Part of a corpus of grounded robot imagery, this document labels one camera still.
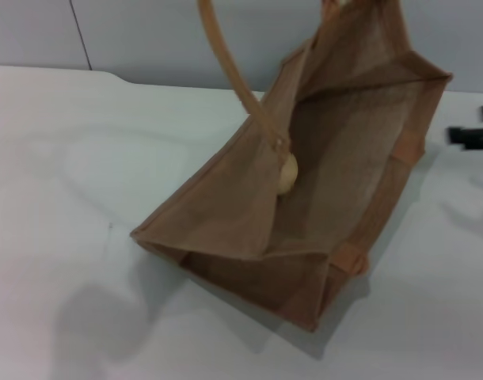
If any round egg yolk pastry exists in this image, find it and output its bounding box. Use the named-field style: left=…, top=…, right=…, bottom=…
left=276, top=152, right=299, bottom=196

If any brown jute handbag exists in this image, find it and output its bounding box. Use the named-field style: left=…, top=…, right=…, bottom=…
left=130, top=0, right=454, bottom=333

